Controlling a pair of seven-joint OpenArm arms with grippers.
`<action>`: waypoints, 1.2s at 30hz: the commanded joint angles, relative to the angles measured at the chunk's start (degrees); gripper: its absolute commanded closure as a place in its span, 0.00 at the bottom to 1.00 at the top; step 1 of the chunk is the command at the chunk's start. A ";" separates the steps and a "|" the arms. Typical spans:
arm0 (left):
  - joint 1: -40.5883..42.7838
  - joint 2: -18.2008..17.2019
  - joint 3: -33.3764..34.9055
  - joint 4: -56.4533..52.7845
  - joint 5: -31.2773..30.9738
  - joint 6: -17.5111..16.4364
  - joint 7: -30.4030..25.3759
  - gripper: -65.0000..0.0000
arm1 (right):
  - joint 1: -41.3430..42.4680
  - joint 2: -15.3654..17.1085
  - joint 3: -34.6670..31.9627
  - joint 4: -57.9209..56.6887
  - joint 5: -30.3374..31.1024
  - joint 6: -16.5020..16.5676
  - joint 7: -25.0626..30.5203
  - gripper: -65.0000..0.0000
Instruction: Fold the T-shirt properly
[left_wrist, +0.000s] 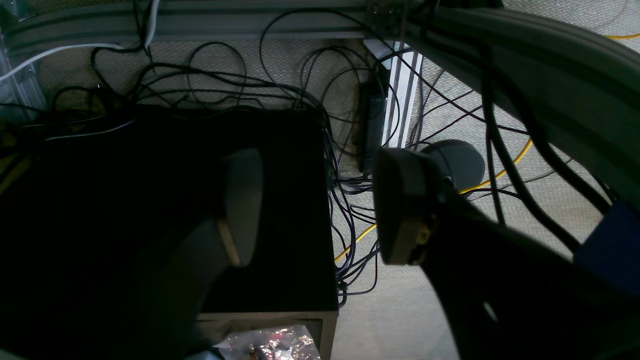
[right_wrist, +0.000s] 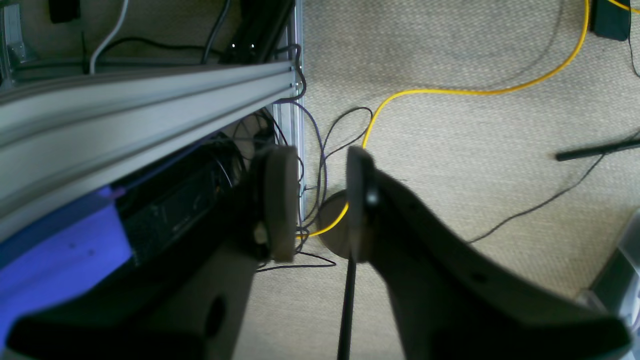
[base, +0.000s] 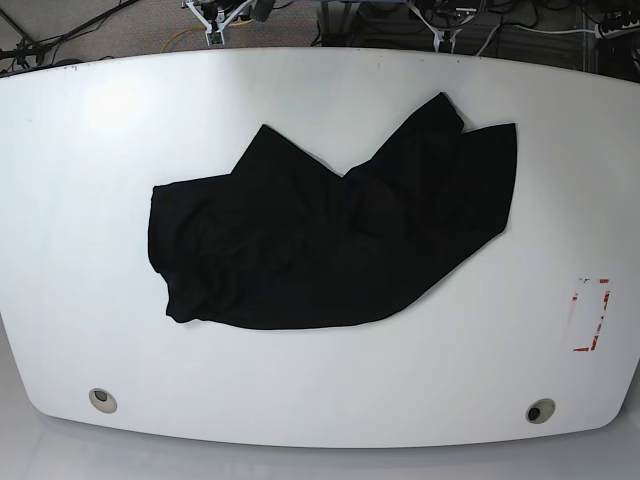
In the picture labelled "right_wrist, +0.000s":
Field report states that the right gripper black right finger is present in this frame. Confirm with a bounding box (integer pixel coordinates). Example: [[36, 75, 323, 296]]
[[346, 146, 632, 360]]

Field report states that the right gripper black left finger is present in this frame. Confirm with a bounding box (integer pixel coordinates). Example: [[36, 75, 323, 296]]
[[7, 146, 298, 360]]

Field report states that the black tripod leg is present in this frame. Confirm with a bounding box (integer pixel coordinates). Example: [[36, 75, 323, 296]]
[[554, 139, 640, 162]]

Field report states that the thin black floor cable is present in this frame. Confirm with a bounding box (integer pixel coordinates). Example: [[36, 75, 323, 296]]
[[467, 131, 640, 245]]

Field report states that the yellow cable on floor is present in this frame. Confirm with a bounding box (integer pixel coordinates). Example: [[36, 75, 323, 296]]
[[298, 0, 640, 239]]

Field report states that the aluminium frame rail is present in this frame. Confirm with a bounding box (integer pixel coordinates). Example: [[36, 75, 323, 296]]
[[0, 61, 294, 240]]

